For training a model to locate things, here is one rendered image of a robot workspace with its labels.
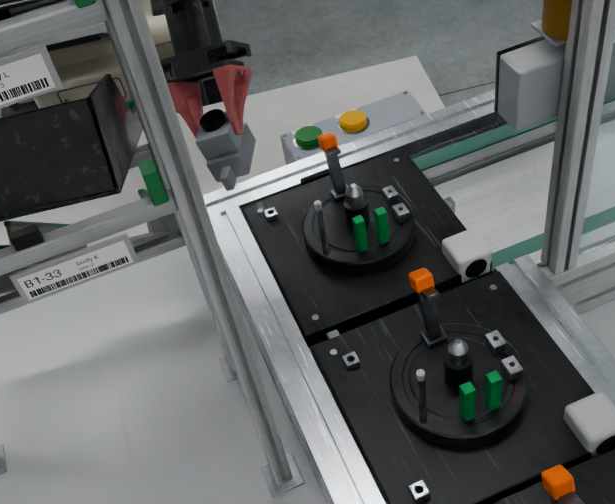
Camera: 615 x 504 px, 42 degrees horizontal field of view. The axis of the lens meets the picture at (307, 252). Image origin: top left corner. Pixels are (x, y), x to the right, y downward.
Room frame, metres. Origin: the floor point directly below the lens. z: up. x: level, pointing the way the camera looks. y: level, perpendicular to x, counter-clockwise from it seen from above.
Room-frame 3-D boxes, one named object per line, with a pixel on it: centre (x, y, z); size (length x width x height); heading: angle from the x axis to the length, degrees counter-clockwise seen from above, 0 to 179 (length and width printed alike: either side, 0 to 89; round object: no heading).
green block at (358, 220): (0.65, -0.07, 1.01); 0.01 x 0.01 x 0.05; 13
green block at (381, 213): (0.66, -0.09, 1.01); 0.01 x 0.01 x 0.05; 13
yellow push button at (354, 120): (0.92, -0.10, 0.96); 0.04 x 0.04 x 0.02
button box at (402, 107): (0.92, -0.10, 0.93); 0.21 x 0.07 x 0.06; 103
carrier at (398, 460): (0.45, -0.13, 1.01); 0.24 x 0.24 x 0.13; 13
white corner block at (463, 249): (0.62, -0.19, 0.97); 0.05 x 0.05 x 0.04; 13
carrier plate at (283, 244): (0.70, -0.07, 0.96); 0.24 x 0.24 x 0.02; 13
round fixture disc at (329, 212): (0.70, -0.07, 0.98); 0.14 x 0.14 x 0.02
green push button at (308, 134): (0.91, -0.04, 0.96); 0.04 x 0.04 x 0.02
